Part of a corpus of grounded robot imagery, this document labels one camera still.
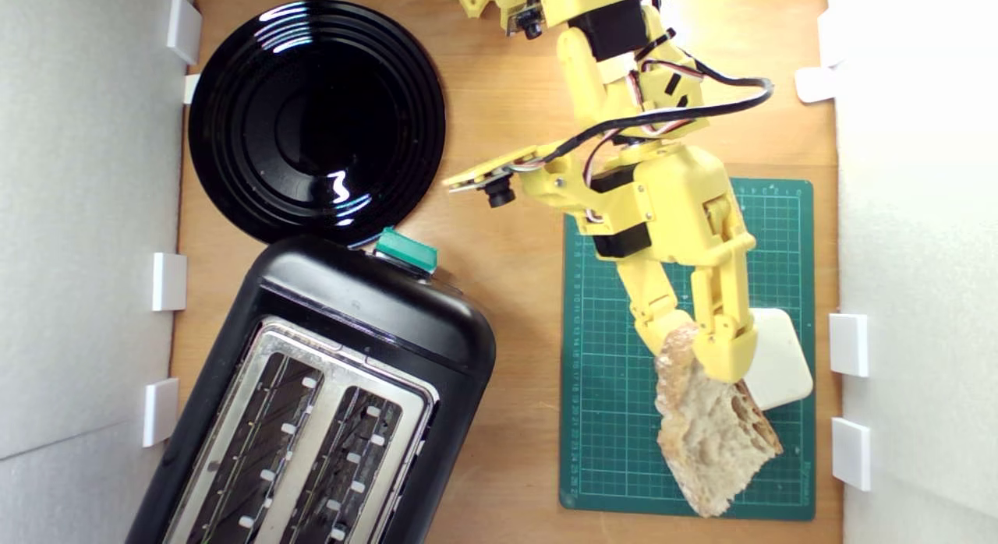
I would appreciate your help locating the brown bread slice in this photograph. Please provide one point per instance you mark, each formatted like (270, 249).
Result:
(709, 443)

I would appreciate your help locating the black two-slot toaster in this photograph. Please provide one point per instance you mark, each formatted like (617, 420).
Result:
(374, 310)

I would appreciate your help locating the white block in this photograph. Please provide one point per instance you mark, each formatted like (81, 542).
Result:
(780, 357)

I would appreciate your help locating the green cutting mat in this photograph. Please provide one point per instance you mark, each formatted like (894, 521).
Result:
(616, 435)

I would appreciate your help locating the black round plate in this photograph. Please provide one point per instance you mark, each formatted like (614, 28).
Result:
(312, 123)

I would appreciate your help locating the small white wall clip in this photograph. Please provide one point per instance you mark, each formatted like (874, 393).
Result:
(161, 411)
(815, 84)
(851, 453)
(191, 88)
(185, 28)
(848, 345)
(169, 281)
(829, 37)

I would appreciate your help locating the wrist camera on yellow plate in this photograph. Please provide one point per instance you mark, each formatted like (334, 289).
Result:
(499, 192)

